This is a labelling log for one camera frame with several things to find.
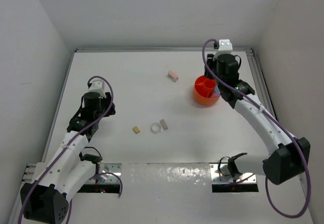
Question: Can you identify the light blue marker cap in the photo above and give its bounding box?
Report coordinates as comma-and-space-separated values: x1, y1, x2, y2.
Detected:
214, 87, 220, 94

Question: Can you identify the yellow eraser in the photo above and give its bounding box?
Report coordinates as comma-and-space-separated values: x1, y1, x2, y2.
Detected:
133, 126, 140, 134

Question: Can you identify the clear tape roll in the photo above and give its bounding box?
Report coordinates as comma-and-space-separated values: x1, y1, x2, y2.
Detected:
150, 123, 162, 134

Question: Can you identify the grey rectangular eraser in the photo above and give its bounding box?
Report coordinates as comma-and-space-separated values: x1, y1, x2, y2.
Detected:
160, 119, 168, 130

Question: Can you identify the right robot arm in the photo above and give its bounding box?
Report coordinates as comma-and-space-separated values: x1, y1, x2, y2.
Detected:
205, 54, 310, 185

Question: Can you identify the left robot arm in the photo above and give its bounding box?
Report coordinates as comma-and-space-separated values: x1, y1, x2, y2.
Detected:
17, 91, 115, 223

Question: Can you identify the orange round divided container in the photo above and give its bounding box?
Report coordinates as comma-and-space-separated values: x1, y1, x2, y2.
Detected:
193, 76, 220, 106

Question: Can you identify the pink mini stapler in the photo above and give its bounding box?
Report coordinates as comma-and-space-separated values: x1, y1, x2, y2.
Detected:
168, 70, 179, 82

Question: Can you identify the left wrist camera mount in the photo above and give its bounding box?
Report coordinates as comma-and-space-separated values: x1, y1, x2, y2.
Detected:
88, 80, 106, 98

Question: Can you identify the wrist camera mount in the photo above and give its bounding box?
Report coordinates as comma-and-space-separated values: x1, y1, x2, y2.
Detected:
213, 39, 233, 60
88, 80, 106, 98

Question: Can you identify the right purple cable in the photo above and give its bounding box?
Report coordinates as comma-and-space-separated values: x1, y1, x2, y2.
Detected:
202, 39, 311, 218

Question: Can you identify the purple cable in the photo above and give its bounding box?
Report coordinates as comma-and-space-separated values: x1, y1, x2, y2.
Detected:
202, 39, 311, 218
17, 76, 124, 224

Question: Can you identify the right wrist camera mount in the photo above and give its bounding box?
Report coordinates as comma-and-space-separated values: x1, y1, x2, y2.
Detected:
213, 39, 233, 60

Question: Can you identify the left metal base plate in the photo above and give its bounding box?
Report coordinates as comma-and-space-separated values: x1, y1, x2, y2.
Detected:
85, 163, 122, 184

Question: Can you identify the metal base plate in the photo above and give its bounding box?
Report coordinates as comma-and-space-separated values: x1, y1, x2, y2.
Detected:
209, 162, 257, 185
85, 163, 122, 184

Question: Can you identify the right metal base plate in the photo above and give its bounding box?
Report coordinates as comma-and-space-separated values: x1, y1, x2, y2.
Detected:
209, 162, 257, 185

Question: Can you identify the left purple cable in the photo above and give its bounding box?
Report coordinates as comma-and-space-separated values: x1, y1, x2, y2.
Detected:
17, 76, 124, 224

